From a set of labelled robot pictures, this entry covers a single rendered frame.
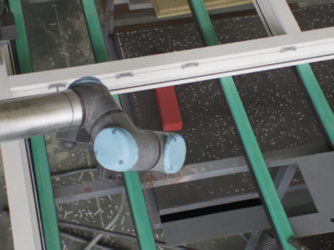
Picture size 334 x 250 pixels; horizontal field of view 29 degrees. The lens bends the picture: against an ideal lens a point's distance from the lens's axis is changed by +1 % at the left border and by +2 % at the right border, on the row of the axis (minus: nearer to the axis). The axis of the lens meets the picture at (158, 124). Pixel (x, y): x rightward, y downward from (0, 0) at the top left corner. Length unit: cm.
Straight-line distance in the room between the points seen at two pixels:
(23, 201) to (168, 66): 56
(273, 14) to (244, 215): 62
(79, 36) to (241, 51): 141
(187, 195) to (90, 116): 66
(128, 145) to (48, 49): 181
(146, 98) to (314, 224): 76
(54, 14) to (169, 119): 133
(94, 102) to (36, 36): 178
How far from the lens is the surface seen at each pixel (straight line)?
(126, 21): 234
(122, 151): 129
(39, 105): 130
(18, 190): 155
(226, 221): 194
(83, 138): 150
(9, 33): 167
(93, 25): 196
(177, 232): 191
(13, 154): 160
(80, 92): 136
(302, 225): 165
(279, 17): 195
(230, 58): 184
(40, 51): 305
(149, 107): 210
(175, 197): 193
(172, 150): 139
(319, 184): 173
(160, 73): 179
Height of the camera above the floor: 227
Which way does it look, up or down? 55 degrees down
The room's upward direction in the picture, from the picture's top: 7 degrees clockwise
